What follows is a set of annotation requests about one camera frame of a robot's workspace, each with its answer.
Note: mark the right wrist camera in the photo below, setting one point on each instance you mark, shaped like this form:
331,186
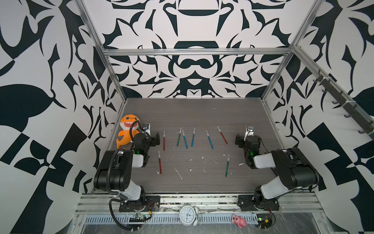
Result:
249,131

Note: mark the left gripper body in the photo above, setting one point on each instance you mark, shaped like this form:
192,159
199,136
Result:
148,143

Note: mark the green circuit board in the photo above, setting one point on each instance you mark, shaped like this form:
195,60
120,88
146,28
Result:
266,222

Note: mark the blue knife right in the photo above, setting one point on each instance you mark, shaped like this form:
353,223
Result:
210,142

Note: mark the pink pig toy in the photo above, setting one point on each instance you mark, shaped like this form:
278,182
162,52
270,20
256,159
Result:
239,221

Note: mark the blue knife left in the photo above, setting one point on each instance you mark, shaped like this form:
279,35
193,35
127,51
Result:
185,140

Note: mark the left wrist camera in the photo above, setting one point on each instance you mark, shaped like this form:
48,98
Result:
146,129

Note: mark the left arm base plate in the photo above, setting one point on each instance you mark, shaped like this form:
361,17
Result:
144,204

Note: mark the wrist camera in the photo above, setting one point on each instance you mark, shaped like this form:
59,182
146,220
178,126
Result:
249,131
146,129

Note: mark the green knife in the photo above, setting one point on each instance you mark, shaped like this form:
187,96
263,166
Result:
227,165
179,136

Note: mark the blue knife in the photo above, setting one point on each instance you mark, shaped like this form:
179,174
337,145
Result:
193,137
210,142
185,140

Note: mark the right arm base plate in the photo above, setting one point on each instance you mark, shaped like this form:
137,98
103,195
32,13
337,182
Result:
251,203

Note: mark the blue knife middle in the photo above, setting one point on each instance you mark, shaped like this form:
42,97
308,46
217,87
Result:
193,137

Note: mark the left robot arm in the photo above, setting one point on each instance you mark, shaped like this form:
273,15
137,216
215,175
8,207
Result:
114,172

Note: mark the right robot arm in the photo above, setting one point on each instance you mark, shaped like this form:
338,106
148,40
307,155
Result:
293,169

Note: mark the orange shark plush toy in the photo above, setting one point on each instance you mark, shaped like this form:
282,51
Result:
125,123

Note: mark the white alarm clock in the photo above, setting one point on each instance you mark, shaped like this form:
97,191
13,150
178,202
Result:
188,215

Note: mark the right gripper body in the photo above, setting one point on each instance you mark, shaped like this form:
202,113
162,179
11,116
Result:
246,156

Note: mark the wall hook rack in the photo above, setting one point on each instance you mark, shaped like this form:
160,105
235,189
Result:
342,99

